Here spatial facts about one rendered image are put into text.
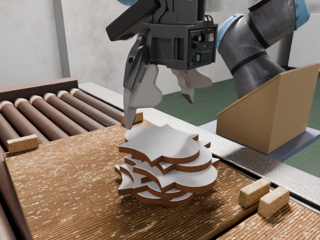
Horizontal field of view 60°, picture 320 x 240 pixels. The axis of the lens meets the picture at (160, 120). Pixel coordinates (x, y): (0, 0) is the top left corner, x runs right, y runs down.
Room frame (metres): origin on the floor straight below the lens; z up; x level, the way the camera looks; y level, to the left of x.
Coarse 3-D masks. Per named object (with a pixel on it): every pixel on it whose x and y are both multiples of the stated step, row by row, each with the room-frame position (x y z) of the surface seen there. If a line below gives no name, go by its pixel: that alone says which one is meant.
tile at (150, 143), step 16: (144, 128) 0.46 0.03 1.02; (160, 128) 0.46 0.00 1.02; (128, 144) 0.39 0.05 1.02; (144, 144) 0.39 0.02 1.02; (160, 144) 0.39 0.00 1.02; (176, 144) 0.39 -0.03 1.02; (192, 144) 0.39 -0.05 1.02; (160, 160) 0.36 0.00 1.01; (176, 160) 0.35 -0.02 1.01; (192, 160) 0.36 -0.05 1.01
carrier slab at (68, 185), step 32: (32, 160) 0.48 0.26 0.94; (64, 160) 0.48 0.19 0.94; (96, 160) 0.48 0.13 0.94; (32, 192) 0.38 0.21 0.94; (64, 192) 0.38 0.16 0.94; (96, 192) 0.38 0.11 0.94; (224, 192) 0.38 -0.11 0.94; (32, 224) 0.31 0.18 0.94; (64, 224) 0.31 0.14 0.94; (96, 224) 0.31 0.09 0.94; (128, 224) 0.31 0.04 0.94; (160, 224) 0.31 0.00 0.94; (192, 224) 0.31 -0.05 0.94; (224, 224) 0.31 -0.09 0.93
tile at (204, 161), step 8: (200, 144) 0.42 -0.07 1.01; (208, 144) 0.42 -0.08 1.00; (200, 152) 0.39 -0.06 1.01; (208, 152) 0.39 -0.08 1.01; (144, 160) 0.38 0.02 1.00; (200, 160) 0.36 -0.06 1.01; (208, 160) 0.36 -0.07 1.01; (160, 168) 0.35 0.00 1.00; (168, 168) 0.35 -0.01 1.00; (176, 168) 0.35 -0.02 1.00; (184, 168) 0.35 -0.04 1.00; (192, 168) 0.35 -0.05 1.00; (200, 168) 0.35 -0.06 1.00
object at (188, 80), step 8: (176, 72) 0.43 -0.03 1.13; (184, 72) 0.44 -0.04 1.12; (192, 72) 0.43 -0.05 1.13; (200, 72) 0.42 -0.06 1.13; (184, 80) 0.44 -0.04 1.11; (192, 80) 0.44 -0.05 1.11; (200, 80) 0.43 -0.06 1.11; (208, 80) 0.42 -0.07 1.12; (184, 88) 0.45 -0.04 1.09; (192, 88) 0.46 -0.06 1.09; (184, 96) 0.46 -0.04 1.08; (192, 96) 0.46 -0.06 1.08
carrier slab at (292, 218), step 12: (288, 204) 0.35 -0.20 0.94; (252, 216) 0.32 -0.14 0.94; (276, 216) 0.32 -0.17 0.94; (288, 216) 0.32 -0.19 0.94; (300, 216) 0.32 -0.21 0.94; (312, 216) 0.32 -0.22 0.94; (240, 228) 0.30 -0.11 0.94; (252, 228) 0.30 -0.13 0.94; (264, 228) 0.30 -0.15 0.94; (276, 228) 0.30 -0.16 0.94; (288, 228) 0.30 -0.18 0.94; (300, 228) 0.30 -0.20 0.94; (312, 228) 0.30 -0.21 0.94
